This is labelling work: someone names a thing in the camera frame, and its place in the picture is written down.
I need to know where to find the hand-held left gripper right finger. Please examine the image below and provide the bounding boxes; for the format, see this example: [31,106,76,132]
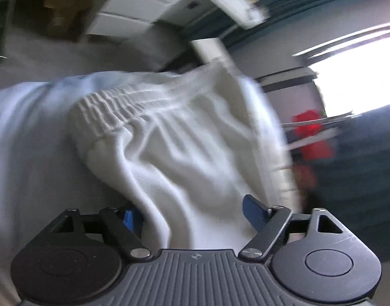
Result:
[240,194,344,261]

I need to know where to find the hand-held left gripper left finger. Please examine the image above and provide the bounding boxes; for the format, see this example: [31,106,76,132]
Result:
[48,208,151,259]

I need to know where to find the white pants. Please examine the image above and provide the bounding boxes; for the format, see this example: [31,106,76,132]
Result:
[69,60,306,251]

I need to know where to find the red cloth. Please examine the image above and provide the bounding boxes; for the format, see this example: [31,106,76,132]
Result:
[292,110,336,195]

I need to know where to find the garment steamer stand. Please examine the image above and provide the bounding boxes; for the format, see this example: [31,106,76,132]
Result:
[272,113,364,173]

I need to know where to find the dark framed window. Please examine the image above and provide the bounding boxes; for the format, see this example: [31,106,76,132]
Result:
[292,22,390,118]

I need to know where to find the narrow teal curtain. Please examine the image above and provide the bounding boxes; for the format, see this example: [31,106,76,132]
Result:
[221,0,390,48]

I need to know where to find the white drawer unit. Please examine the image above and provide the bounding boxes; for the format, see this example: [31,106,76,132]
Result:
[85,0,199,39]

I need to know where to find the brown cardboard box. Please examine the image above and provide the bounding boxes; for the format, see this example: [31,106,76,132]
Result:
[42,0,93,39]

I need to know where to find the white bed frame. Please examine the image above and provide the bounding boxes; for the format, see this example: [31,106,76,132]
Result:
[190,36,234,68]

